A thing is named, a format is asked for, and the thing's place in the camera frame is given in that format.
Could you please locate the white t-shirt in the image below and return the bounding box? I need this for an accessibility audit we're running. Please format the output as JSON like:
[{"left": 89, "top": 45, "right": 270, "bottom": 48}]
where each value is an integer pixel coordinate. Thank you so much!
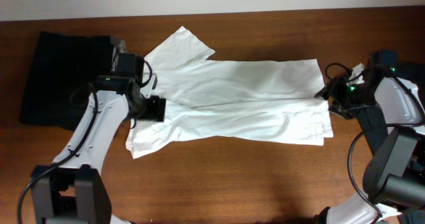
[{"left": 126, "top": 27, "right": 333, "bottom": 158}]

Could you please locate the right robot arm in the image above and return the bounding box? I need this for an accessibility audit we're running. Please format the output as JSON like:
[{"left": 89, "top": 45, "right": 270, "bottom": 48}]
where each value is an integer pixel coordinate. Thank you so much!
[{"left": 314, "top": 49, "right": 424, "bottom": 223}]

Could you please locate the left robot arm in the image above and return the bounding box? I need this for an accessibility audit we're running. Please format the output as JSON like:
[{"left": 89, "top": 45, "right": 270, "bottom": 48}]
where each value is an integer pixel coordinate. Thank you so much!
[{"left": 22, "top": 53, "right": 166, "bottom": 224}]

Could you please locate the folded grey garment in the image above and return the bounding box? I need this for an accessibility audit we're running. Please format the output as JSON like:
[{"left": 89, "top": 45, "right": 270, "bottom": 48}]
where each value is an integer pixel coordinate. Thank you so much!
[{"left": 110, "top": 37, "right": 128, "bottom": 60}]

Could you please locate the dark green garment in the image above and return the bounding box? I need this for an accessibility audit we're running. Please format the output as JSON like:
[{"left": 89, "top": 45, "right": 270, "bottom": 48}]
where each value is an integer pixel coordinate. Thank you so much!
[{"left": 355, "top": 60, "right": 425, "bottom": 224}]

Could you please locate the folded black garment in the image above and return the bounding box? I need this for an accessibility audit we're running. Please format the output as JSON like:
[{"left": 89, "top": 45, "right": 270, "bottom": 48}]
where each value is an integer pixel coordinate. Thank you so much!
[{"left": 19, "top": 31, "right": 115, "bottom": 131}]

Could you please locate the right black cable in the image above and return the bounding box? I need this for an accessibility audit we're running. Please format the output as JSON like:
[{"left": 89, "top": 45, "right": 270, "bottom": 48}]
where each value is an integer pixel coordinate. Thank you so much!
[{"left": 324, "top": 62, "right": 399, "bottom": 223}]

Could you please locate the black cable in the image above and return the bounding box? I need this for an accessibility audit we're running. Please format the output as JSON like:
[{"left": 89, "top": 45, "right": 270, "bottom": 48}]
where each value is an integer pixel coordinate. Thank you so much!
[
  {"left": 324, "top": 62, "right": 399, "bottom": 223},
  {"left": 17, "top": 60, "right": 153, "bottom": 224}
]

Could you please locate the left black cable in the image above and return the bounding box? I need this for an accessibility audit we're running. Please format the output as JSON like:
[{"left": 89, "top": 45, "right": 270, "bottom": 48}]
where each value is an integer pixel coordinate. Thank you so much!
[{"left": 17, "top": 60, "right": 153, "bottom": 224}]

